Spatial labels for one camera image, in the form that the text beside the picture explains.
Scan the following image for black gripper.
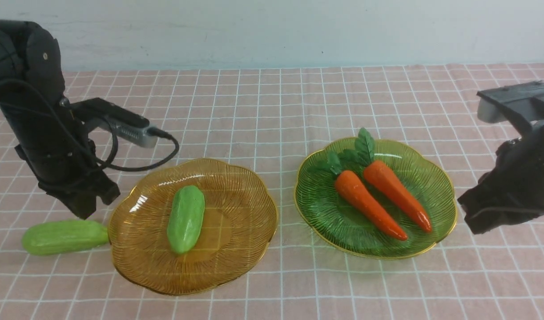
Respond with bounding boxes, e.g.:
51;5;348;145
457;131;544;235
14;138;121;220

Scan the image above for green toy cucumber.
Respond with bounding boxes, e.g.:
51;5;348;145
21;220;109;256
166;185;206;255

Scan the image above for orange toy carrot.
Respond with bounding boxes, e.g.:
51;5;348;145
340;128;433;233
321;151;408;241

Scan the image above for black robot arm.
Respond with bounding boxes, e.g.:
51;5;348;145
0;20;121;220
457;121;544;235

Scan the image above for amber ribbed plastic plate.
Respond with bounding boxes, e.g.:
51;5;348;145
108;158;279;296

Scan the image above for green ribbed plastic plate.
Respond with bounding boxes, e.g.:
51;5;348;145
294;136;459;260

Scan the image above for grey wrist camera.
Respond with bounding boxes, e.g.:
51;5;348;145
476;80;544;136
70;98;179;148

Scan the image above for black cable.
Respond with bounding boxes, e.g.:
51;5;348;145
0;78;180;173

